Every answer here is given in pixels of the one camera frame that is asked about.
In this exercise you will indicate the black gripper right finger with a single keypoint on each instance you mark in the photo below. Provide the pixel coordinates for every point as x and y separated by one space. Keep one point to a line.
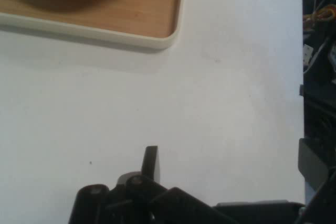
313 166

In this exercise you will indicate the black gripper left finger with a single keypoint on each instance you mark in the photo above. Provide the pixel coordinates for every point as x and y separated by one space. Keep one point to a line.
151 161

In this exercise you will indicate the white connector plug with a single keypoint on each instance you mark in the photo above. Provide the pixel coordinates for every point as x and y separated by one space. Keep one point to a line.
307 54

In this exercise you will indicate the wooden tray with white rim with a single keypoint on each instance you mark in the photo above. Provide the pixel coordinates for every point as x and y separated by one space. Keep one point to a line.
147 11

